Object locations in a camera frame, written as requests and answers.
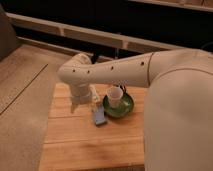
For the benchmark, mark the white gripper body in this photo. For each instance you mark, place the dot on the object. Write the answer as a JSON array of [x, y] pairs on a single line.
[[80, 94]]

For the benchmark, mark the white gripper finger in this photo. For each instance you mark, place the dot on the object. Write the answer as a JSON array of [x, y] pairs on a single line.
[[72, 108]]

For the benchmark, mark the white ceramic cup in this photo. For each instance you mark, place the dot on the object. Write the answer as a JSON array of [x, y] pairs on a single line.
[[114, 95]]

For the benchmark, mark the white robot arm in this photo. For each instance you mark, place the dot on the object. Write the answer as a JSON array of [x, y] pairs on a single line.
[[178, 109]]

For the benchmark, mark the blue rectangular box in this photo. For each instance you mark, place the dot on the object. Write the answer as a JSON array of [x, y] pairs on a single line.
[[99, 116]]

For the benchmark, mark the wooden table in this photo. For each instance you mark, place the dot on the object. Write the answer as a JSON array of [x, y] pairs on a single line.
[[74, 143]]

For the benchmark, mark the green plate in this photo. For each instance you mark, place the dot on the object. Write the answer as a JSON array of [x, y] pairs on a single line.
[[126, 106]]

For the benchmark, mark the white shelf rail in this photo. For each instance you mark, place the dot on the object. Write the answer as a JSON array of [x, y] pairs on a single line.
[[89, 35]]

